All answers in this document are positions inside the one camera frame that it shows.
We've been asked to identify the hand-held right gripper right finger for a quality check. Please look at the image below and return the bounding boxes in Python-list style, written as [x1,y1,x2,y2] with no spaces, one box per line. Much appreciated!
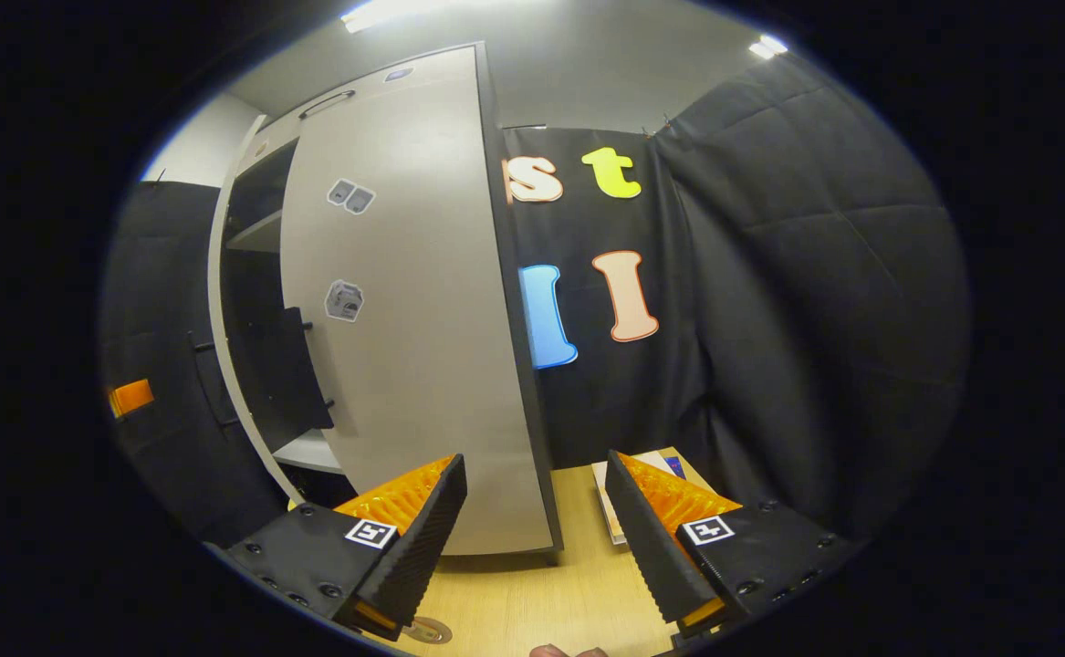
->
[603,449,864,641]

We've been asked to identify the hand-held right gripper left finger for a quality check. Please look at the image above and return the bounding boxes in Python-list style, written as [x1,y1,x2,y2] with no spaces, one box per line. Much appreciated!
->
[222,454,468,642]

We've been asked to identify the round brown coaster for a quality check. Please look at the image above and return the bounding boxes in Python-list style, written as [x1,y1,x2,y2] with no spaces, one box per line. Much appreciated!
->
[403,616,454,646]

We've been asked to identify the grey cabinet door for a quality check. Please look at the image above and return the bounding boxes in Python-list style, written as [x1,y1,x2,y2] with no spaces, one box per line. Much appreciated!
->
[206,113,308,506]
[278,91,558,557]

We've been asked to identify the grey cabinet with dark sides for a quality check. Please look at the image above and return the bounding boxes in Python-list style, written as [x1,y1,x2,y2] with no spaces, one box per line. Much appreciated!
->
[216,41,566,558]

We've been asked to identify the grey cabinet drawer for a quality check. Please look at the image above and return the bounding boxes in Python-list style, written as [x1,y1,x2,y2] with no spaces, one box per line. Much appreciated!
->
[238,43,489,174]

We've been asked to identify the beige paperback book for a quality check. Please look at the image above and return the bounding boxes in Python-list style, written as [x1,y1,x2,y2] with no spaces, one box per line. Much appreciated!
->
[590,446,716,547]

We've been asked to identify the black drawer handle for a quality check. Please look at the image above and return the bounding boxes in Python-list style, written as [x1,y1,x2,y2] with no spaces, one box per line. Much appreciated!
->
[298,88,359,121]

